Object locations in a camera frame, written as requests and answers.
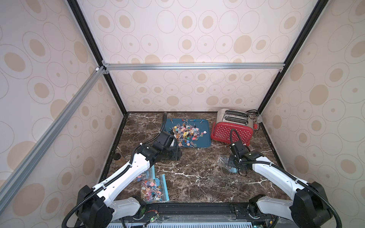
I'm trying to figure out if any candy ziploc bag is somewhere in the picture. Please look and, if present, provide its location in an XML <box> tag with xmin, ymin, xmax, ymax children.
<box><xmin>141</xmin><ymin>174</ymin><xmax>170</xmax><ymax>204</ymax></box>
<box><xmin>217</xmin><ymin>154</ymin><xmax>238</xmax><ymax>173</ymax></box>
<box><xmin>136</xmin><ymin>165</ymin><xmax>156</xmax><ymax>182</ymax></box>

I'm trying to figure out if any teal plastic tray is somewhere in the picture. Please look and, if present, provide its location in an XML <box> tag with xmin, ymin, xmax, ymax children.
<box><xmin>162</xmin><ymin>119</ymin><xmax>212</xmax><ymax>148</ymax></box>

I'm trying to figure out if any candy ziploc bag front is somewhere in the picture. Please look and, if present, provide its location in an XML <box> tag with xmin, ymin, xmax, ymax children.
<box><xmin>141</xmin><ymin>174</ymin><xmax>170</xmax><ymax>204</ymax></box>

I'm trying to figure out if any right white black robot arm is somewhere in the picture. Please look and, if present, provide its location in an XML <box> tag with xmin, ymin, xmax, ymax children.
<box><xmin>230</xmin><ymin>141</ymin><xmax>343</xmax><ymax>228</ymax></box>

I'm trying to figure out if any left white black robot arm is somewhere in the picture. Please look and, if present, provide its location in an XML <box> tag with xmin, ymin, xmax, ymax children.
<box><xmin>61</xmin><ymin>131</ymin><xmax>180</xmax><ymax>228</ymax></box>

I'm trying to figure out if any poured candy pile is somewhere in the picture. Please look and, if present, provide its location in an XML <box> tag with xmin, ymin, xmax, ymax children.
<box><xmin>166</xmin><ymin>119</ymin><xmax>207</xmax><ymax>148</ymax></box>

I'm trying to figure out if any red silver toaster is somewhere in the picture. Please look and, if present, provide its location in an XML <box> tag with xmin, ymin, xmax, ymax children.
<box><xmin>211</xmin><ymin>108</ymin><xmax>254</xmax><ymax>146</ymax></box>

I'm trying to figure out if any brown spice jar black cap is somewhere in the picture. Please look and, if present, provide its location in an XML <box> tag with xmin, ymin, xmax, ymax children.
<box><xmin>113</xmin><ymin>153</ymin><xmax>122</xmax><ymax>166</ymax></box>

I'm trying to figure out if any toaster black power cable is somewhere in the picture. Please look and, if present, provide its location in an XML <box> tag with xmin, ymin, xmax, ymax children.
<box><xmin>246</xmin><ymin>109</ymin><xmax>263</xmax><ymax>132</ymax></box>

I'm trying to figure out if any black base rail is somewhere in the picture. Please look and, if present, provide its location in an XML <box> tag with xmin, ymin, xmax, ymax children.
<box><xmin>75</xmin><ymin>201</ymin><xmax>320</xmax><ymax>228</ymax></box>

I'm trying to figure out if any horizontal aluminium frame bar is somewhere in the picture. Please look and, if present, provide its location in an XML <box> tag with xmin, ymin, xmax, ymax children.
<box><xmin>106</xmin><ymin>62</ymin><xmax>285</xmax><ymax>70</ymax></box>

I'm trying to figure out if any left slanted aluminium frame bar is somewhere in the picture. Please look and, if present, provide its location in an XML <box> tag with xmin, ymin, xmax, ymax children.
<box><xmin>1</xmin><ymin>66</ymin><xmax>106</xmax><ymax>213</ymax></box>

